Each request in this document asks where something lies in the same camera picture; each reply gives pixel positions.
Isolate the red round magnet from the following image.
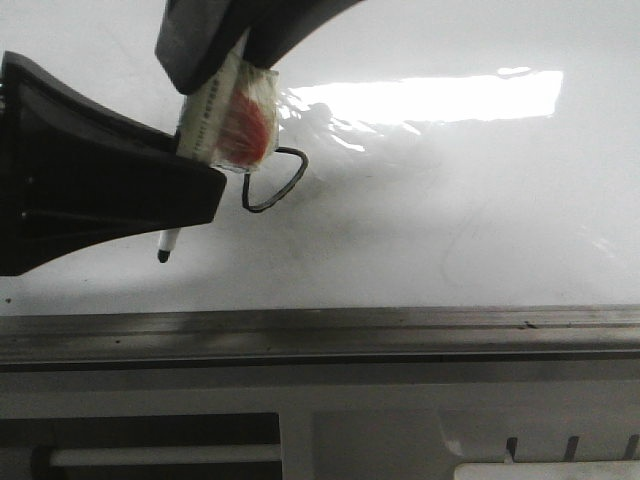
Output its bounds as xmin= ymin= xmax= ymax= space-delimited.
xmin=216 ymin=91 xmax=271 ymax=170

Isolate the white black whiteboard marker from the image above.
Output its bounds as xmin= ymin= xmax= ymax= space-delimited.
xmin=156 ymin=34 xmax=250 ymax=265

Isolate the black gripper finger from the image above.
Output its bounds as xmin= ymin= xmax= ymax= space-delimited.
xmin=1 ymin=51 xmax=226 ymax=276
xmin=155 ymin=0 xmax=358 ymax=94

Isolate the grey aluminium whiteboard frame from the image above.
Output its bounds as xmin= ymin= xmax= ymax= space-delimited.
xmin=1 ymin=305 xmax=639 ymax=370

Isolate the white whiteboard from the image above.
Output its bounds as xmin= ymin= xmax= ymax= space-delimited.
xmin=1 ymin=1 xmax=639 ymax=315

